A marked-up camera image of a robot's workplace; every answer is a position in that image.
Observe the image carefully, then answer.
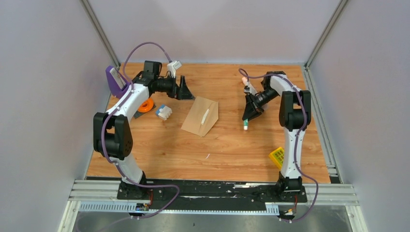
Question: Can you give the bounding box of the yellow toy block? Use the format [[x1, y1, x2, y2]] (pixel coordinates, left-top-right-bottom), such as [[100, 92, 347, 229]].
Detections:
[[268, 147, 284, 169]]

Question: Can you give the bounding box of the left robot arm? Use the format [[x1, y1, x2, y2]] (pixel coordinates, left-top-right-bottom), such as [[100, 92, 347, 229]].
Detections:
[[93, 61, 195, 200]]

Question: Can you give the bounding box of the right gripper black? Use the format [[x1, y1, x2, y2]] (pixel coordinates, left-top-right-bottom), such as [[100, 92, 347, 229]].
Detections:
[[244, 88, 280, 123]]

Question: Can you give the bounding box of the beige letter paper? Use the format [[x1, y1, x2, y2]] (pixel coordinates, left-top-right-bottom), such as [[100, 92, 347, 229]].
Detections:
[[201, 108, 210, 125]]

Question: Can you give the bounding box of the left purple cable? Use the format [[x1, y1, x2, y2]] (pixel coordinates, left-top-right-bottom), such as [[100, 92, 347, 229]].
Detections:
[[100, 42, 181, 220]]

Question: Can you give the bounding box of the blue white toy block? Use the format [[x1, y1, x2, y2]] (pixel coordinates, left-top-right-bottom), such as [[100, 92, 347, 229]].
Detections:
[[155, 104, 172, 120]]

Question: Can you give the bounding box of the green white glue stick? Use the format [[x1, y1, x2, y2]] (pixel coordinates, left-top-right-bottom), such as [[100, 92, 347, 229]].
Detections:
[[243, 119, 249, 131]]

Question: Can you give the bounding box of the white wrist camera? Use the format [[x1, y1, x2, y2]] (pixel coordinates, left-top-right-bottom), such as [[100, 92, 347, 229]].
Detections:
[[244, 82, 258, 95], [167, 60, 182, 78]]

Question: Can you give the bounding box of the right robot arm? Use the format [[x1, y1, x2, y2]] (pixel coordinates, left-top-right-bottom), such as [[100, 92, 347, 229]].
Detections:
[[239, 68, 311, 203]]

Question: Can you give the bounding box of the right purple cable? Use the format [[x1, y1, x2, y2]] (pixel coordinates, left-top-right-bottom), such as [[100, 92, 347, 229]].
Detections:
[[238, 68, 320, 223]]

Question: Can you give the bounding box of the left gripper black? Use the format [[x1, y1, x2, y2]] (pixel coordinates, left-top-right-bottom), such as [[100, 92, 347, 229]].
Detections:
[[154, 74, 194, 101]]

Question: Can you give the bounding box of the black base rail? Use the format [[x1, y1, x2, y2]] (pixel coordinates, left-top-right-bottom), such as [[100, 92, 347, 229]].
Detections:
[[117, 179, 308, 211]]

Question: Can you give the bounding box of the brown paper envelope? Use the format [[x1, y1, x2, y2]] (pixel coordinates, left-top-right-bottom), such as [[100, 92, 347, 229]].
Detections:
[[181, 97, 219, 137]]

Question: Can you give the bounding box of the purple holder stand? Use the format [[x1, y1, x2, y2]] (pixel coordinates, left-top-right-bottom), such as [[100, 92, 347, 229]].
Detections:
[[105, 66, 130, 99]]

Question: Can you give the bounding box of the purple cable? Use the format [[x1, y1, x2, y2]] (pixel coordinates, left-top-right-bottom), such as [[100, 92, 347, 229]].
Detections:
[[238, 68, 320, 223], [100, 42, 181, 220]]

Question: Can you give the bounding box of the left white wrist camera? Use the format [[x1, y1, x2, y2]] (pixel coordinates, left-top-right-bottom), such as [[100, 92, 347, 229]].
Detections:
[[167, 60, 182, 78]]

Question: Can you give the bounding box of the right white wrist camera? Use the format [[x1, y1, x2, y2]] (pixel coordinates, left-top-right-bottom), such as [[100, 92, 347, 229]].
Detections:
[[244, 82, 258, 95]]

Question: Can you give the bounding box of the pink cylindrical tube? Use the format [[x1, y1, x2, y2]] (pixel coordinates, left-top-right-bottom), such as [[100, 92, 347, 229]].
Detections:
[[242, 77, 248, 86]]

